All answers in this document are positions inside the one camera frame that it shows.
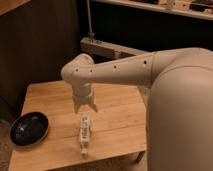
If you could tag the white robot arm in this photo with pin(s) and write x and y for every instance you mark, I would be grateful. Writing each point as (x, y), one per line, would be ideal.
(180, 105)

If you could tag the dark ceramic bowl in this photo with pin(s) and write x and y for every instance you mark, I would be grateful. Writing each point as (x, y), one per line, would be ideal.
(29, 129)

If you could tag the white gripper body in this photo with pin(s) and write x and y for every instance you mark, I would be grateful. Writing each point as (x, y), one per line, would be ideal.
(83, 94)

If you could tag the wooden shelf beam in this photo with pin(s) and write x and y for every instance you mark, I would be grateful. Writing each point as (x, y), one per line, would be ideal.
(106, 49)

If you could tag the metal pole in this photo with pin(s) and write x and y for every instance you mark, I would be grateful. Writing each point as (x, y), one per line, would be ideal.
(90, 33)

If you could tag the white plastic bottle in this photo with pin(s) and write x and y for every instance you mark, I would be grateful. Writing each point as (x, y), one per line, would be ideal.
(84, 134)

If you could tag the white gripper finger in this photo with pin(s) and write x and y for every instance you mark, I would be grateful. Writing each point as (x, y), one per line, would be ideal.
(93, 106)
(76, 108)

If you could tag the wooden table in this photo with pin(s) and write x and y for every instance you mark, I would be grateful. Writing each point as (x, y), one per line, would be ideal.
(118, 126)

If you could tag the upper wooden shelf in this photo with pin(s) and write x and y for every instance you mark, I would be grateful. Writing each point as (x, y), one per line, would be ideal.
(158, 8)

